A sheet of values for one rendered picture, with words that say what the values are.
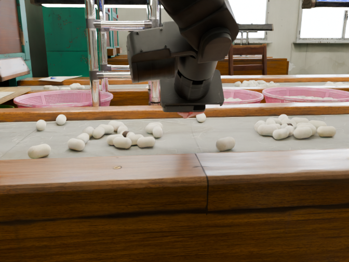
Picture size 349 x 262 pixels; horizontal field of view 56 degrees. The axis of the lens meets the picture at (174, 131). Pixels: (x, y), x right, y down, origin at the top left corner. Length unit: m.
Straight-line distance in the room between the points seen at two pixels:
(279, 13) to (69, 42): 3.74
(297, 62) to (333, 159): 5.70
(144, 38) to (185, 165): 0.17
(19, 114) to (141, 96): 0.43
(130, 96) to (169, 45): 0.69
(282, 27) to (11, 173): 5.77
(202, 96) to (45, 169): 0.25
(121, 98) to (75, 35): 2.30
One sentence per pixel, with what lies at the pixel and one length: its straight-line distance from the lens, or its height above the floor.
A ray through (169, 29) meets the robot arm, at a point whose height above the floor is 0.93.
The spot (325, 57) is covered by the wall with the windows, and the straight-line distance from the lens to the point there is 6.38.
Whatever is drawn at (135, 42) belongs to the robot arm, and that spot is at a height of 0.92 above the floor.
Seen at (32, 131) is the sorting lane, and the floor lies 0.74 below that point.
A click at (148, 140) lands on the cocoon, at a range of 0.57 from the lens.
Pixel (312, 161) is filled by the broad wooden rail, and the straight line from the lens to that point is 0.47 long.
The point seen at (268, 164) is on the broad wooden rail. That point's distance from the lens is 0.45.
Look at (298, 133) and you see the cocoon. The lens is 0.66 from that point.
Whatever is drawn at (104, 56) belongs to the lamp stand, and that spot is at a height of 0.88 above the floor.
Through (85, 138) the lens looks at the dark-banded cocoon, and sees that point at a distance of 0.61.
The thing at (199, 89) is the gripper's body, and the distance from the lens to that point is 0.50.
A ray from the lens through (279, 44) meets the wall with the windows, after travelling 6.03.
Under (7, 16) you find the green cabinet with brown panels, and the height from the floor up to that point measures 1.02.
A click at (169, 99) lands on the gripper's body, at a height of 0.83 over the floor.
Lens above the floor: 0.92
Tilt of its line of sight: 15 degrees down
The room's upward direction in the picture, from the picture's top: straight up
